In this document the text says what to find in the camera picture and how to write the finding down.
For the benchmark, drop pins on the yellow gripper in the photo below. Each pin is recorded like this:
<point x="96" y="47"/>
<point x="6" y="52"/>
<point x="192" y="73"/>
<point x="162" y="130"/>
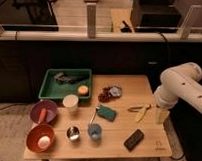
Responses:
<point x="161" y="115"/>

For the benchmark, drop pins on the yellow-green pliers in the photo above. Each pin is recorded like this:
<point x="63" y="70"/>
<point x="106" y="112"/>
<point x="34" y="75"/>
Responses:
<point x="140" y="111"/>

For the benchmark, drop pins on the white egg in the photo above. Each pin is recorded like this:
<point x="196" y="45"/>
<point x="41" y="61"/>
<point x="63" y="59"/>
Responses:
<point x="43" y="142"/>

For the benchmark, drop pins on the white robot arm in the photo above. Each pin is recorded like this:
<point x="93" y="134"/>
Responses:
<point x="180" y="82"/>

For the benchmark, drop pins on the orange fruit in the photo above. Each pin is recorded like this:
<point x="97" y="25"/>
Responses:
<point x="83" y="90"/>

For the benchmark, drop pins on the orange carrot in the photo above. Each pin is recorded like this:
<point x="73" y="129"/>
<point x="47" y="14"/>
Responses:
<point x="42" y="115"/>

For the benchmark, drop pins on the dark object in tray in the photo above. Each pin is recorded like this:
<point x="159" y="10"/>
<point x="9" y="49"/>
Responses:
<point x="63" y="78"/>

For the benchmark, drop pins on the white post left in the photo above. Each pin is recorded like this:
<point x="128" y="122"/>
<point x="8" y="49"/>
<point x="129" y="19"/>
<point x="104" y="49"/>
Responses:
<point x="91" y="17"/>

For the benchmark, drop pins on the black rectangular block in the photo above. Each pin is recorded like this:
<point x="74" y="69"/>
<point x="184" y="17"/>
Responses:
<point x="134" y="140"/>

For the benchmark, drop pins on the small steel cup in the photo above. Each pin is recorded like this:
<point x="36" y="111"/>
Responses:
<point x="73" y="133"/>

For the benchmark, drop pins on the white paper cup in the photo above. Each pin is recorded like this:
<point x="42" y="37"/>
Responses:
<point x="71" y="103"/>

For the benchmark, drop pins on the red bowl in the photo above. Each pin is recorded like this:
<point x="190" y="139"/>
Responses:
<point x="36" y="133"/>

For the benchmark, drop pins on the blue cup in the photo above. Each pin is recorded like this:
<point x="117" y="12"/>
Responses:
<point x="95" y="131"/>

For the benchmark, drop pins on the green plastic tray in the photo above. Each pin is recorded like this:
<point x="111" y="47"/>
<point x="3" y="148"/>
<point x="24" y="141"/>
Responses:
<point x="50" y="89"/>

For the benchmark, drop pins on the purple bowl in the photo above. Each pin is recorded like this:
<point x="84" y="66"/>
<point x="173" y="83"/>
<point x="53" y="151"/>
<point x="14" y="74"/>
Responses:
<point x="51" y="111"/>

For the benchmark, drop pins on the white post right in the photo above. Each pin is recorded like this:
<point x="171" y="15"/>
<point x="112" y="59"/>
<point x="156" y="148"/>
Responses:
<point x="184" y="29"/>

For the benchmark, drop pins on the green sponge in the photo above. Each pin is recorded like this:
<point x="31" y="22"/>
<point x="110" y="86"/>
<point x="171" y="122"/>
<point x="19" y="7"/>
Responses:
<point x="106" y="113"/>

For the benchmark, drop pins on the white post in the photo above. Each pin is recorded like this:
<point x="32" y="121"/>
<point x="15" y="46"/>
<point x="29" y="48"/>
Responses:
<point x="91" y="17"/>
<point x="184" y="29"/>

